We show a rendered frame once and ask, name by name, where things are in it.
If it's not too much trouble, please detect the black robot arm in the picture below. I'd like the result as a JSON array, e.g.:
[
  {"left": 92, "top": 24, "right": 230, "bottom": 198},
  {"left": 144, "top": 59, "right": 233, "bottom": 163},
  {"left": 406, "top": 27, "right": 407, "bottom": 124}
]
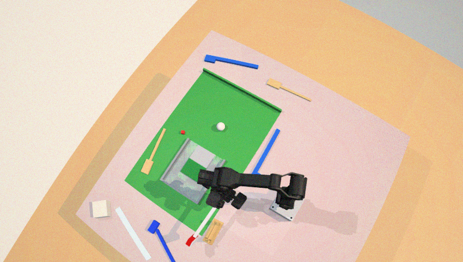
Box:
[{"left": 197, "top": 167, "right": 307, "bottom": 210}]

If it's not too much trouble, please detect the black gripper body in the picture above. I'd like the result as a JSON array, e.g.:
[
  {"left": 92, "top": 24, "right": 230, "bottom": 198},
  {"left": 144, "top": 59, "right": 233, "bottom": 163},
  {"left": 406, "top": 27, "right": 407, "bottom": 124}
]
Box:
[{"left": 202, "top": 185, "right": 247, "bottom": 210}]

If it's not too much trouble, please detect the green putting mat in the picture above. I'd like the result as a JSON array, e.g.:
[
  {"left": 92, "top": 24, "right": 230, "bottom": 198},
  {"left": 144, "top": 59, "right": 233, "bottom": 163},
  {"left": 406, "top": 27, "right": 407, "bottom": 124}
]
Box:
[{"left": 124, "top": 72, "right": 280, "bottom": 231}]

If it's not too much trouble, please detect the white golf ball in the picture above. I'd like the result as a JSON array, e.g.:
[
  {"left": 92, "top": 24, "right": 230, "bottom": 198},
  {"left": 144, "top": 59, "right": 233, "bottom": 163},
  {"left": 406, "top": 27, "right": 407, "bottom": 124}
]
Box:
[{"left": 216, "top": 122, "right": 225, "bottom": 131}]

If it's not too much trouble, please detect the white flat bar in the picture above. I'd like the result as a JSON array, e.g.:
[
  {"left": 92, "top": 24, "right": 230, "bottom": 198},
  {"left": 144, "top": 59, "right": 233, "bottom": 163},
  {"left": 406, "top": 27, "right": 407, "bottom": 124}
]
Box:
[{"left": 115, "top": 206, "right": 151, "bottom": 261}]

